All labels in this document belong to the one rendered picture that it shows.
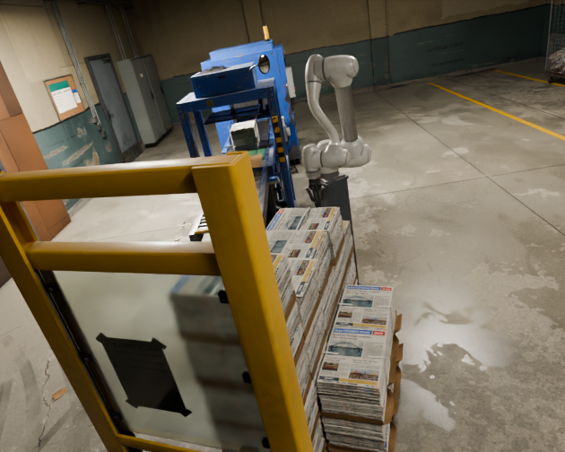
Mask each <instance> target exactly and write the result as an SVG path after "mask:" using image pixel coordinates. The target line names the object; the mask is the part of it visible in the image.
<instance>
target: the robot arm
mask: <svg viewBox="0 0 565 452"><path fill-rule="evenodd" d="M358 71H359V65H358V61H357V59H356V58H355V57H353V56H347V55H340V56H330V57H325V58H323V57H322V56H320V55H317V54H315V55H312V56H310V57H309V60H308V62H307V65H306V71H305V83H306V90H307V96H308V104H309V109H310V111H311V113H312V114H313V116H314V117H315V118H316V120H317V121H318V122H319V124H320V125H321V126H322V127H323V128H324V129H325V130H326V132H327V133H328V135H329V138H330V140H323V141H320V142H319V143H318V144H317V145H315V144H313V143H312V144H307V145H305V146H304V147H303V149H302V159H303V164H304V167H305V169H306V174H307V178H308V179H309V187H307V188H306V190H307V191H308V193H309V197H310V199H311V202H314V203H315V207H316V208H318V207H321V202H322V201H323V200H324V192H325V188H326V187H323V186H322V184H321V182H324V183H326V184H329V183H331V182H332V181H335V180H337V179H339V178H342V177H345V174H344V173H340V172H339V169H340V168H357V167H361V166H364V165H366V164H368V163H369V162H370V161H371V155H372V150H371V148H370V147H369V146H368V145H367V144H365V143H364V142H363V141H362V138H361V137H359V136H358V133H357V126H356V120H355V114H354V107H353V100H352V89H351V83H352V78H353V77H354V76H355V75H356V74H357V73H358ZM327 80H329V81H330V83H331V84H332V86H333V87H334V88H335V97H336V101H337V107H338V112H339V118H340V123H341V128H342V133H343V140H342V141H341V143H340V140H339V135H338V133H337V131H336V129H335V127H334V126H333V125H332V123H331V122H330V121H329V119H328V118H327V116H326V115H325V113H324V112H323V111H322V109H321V108H320V107H319V103H318V99H319V93H320V90H321V85H322V82H323V81H327ZM320 188H321V189H322V194H321V199H320V193H319V190H320ZM310 189H311V190H312V192H313V195H312V194H311V191H310ZM316 191H317V195H316ZM313 196H314V198H313Z"/></svg>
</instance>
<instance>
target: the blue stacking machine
mask: <svg viewBox="0 0 565 452"><path fill-rule="evenodd" d="M263 28H264V34H265V40H263V41H258V42H253V43H248V44H244V45H239V46H235V47H229V48H221V49H217V50H215V51H213V52H211V53H209V54H210V57H211V58H210V59H208V60H206V61H204V62H203V63H201V67H202V70H205V69H209V68H211V67H212V66H221V65H223V66H225V67H228V66H233V65H242V64H246V63H251V62H255V65H258V58H259V57H260V56H261V55H266V56H267V57H268V59H269V61H270V70H269V72H268V73H267V74H262V73H261V72H260V70H259V68H258V66H256V76H257V80H258V81H259V80H264V79H270V78H274V79H275V84H276V90H277V94H278V100H279V105H280V111H281V115H282V117H284V118H285V125H286V127H290V132H291V135H289V139H290V140H289V144H288V145H286V146H287V151H288V156H289V161H292V160H294V163H293V164H292V165H297V164H298V162H296V161H295V160H297V159H299V161H300V163H301V157H300V145H299V138H298V134H297V133H298V131H297V128H296V122H295V121H296V119H295V116H294V115H295V113H294V111H293V110H294V107H293V105H292V104H293V103H294V97H296V95H295V90H296V87H294V83H293V76H292V70H291V67H287V65H286V60H285V54H284V50H283V44H281V45H276V46H274V44H273V39H269V35H268V29H267V25H263ZM292 98H293V102H292ZM256 104H260V105H261V106H260V110H259V113H258V116H253V117H244V118H239V119H234V120H231V123H230V121H224V122H219V123H215V125H216V128H217V132H218V136H219V139H220V143H221V147H222V150H223V146H225V144H226V142H227V140H228V138H229V136H230V131H229V128H230V130H231V124H236V123H241V122H247V121H251V120H254V119H255V120H256V122H257V121H262V120H267V119H270V111H269V107H268V101H267V99H262V100H253V101H248V102H243V103H238V104H233V106H234V108H235V109H236V108H242V107H246V106H252V105H256ZM227 109H230V105H228V106H223V107H219V108H213V109H212V111H213V112H217V111H223V110H227ZM227 123H228V125H229V127H228V125H227Z"/></svg>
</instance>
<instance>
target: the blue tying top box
mask: <svg viewBox="0 0 565 452"><path fill-rule="evenodd" d="M253 65H255V62H251V63H246V64H242V65H233V66H231V67H228V68H223V69H222V70H221V71H218V72H213V73H208V74H199V73H200V72H199V73H197V74H199V75H196V74H195V75H193V76H192V77H190V79H191V83H192V86H193V90H194V94H195V97H196V99H198V98H203V97H208V96H213V95H218V94H223V93H228V92H233V91H242V90H246V89H251V88H256V85H257V82H258V80H257V76H256V68H255V67H254V68H252V69H251V71H250V72H248V70H249V69H250V68H251V67H252V66H253Z"/></svg>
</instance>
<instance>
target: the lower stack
mask: <svg viewBox="0 0 565 452"><path fill-rule="evenodd" d="M339 304H340V306H339V309H338V311H337V314H336V317H335V322H334V326H333V330H332V333H331V335H330V339H329V342H328V345H327V348H326V352H324V356H325V357H324V359H323V362H322V365H321V368H320V371H319V373H318V377H317V393H318V396H319V398H320V401H321V402H320V403H321V404H322V412H323V413H345V414H350V415H355V416H360V417H363V418H368V419H372V420H378V421H383V422H384V421H385V413H386V405H387V384H388V380H389V372H390V364H391V362H390V360H391V356H392V350H393V342H394V331H395V329H396V311H395V294H394V287H385V286H368V285H346V286H345V289H344V292H343V296H342V299H341V303H339ZM325 354H326V355H325ZM389 356H390V357H389ZM321 418H322V422H323V423H324V427H325V433H326V439H329V441H328V444H333V445H337V446H342V447H347V448H357V449H364V450H371V451H378V452H388V441H389V433H390V423H388V424H386V425H380V424H374V423H367V422H356V421H349V420H343V419H337V418H331V417H325V416H321Z"/></svg>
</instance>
